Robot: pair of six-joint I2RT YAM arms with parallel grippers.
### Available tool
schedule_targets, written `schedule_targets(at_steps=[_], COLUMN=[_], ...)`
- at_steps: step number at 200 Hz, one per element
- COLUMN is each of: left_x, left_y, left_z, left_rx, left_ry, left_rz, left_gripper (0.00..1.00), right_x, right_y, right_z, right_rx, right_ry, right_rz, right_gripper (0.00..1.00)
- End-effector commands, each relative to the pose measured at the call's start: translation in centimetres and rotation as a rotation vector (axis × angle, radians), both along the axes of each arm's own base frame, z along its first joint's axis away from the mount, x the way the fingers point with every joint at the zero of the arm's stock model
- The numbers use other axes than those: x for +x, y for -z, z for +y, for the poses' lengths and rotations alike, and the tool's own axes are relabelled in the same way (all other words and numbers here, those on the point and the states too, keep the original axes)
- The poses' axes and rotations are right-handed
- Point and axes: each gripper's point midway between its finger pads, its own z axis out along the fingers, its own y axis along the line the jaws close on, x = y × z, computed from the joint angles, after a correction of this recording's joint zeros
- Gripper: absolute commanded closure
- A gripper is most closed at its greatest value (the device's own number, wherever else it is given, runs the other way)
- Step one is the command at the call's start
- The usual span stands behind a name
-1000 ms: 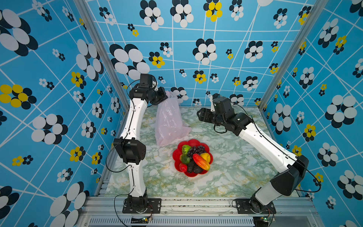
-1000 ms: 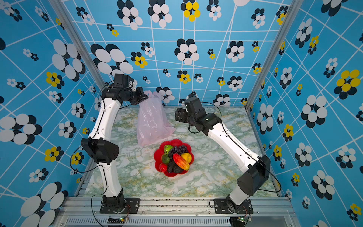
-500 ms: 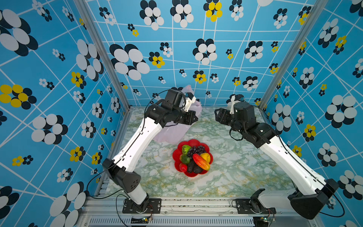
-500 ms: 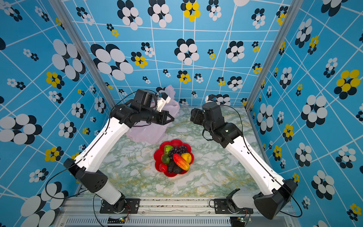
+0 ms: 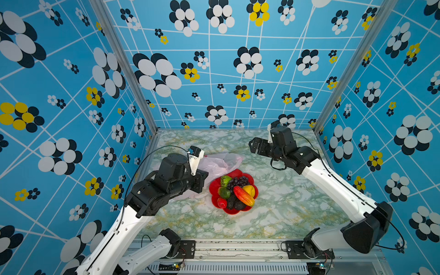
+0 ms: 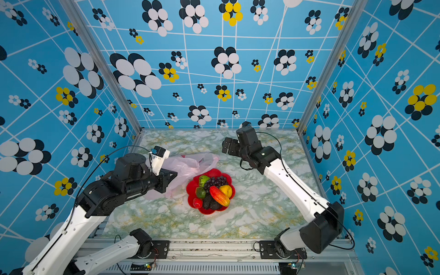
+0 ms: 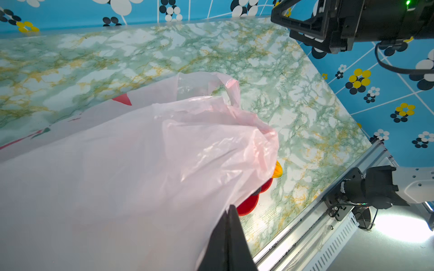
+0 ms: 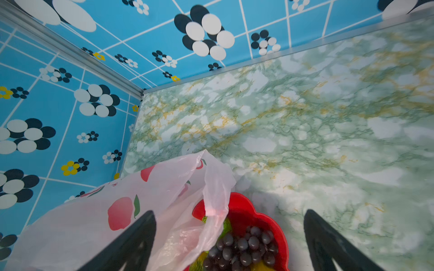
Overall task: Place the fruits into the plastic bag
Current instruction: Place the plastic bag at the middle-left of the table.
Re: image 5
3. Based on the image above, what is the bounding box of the green papaya fruit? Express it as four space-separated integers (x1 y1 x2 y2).
218 187 231 199

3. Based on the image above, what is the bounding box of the red flower-shaped plate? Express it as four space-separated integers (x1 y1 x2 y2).
209 169 259 215

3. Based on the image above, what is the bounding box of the pink translucent plastic bag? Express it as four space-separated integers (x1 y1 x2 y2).
166 153 242 200

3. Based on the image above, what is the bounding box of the dark avocado right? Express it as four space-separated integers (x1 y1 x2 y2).
233 200 247 211

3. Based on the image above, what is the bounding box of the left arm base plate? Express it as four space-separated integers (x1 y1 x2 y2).
165 240 196 260

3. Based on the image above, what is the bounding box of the left aluminium corner post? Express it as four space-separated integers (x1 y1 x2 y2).
90 0 158 137

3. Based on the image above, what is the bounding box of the dark avocado left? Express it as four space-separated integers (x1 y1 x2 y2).
226 194 237 210

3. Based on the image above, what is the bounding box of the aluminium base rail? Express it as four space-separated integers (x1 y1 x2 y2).
125 239 392 275

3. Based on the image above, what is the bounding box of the yellow star fruit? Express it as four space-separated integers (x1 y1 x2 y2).
242 185 256 198

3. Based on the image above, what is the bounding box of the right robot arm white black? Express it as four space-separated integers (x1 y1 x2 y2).
249 125 393 259

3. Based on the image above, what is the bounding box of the small red apple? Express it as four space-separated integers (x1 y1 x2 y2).
217 197 228 209

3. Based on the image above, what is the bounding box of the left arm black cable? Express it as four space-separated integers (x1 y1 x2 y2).
113 144 190 234

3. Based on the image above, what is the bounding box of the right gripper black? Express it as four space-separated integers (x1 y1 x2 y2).
246 137 283 163

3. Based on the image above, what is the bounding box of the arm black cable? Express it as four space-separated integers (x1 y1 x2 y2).
291 132 406 251
113 144 190 234

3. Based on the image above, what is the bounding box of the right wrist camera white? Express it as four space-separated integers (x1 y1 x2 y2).
267 120 283 144

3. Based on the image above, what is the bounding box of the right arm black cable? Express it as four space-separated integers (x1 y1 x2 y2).
291 132 406 251

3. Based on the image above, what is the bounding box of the dark purple grape bunch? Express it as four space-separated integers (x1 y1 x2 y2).
227 176 250 191

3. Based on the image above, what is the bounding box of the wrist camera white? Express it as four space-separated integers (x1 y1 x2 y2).
267 120 283 144
187 146 205 176

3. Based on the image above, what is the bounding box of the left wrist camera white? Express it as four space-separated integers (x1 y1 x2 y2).
187 146 205 176

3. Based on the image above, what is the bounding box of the right aluminium corner post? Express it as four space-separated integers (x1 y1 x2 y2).
313 0 398 135

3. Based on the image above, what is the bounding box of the aluminium corner post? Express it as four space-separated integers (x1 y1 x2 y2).
313 0 398 135
90 0 158 137

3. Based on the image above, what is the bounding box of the dark avocado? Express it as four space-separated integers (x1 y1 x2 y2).
226 194 237 210
233 200 247 211

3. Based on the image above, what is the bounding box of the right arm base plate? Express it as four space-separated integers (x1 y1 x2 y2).
280 240 335 261

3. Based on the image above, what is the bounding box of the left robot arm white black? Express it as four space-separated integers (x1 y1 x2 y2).
66 146 209 275

